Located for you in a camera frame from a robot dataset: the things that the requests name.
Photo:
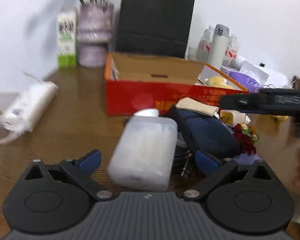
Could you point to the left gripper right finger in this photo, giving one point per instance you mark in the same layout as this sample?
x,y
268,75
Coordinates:
x,y
244,199

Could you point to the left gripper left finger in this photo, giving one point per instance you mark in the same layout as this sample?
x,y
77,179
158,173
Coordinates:
x,y
50,198

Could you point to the red artificial flower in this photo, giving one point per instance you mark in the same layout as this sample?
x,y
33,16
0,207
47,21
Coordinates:
x,y
247,138

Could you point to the dark blue pouch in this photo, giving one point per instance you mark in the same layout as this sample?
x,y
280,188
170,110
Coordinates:
x,y
202,132

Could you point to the yellow plush toy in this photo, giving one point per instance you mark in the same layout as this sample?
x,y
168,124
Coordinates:
x,y
218,82

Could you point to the translucent white plastic bottle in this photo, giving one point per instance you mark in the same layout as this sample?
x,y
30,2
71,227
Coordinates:
x,y
144,155

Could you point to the purple tissue pack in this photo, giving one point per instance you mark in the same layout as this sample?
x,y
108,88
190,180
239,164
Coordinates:
x,y
246,81

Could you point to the clear water bottle right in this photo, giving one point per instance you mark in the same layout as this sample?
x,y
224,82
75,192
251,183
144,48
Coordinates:
x,y
231,51

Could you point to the clear water bottle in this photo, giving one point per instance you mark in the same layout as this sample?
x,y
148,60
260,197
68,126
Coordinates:
x,y
231,51
205,44

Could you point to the white power strip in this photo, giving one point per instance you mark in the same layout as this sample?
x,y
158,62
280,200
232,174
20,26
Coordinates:
x,y
25,111

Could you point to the white thermos bottle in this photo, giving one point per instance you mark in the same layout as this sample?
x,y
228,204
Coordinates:
x,y
218,46

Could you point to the clear water bottle left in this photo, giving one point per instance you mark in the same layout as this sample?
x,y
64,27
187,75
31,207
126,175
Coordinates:
x,y
205,44

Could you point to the red cardboard box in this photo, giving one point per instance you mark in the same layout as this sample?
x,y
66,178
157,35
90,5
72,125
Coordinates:
x,y
136,82

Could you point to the white green milk carton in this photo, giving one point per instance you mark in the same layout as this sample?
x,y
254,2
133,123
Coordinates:
x,y
66,37

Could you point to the black paper bag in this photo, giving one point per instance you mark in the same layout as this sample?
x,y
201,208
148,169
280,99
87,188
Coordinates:
x,y
154,27

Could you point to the purple speckled vase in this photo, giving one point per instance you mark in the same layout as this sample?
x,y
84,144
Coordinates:
x,y
94,34

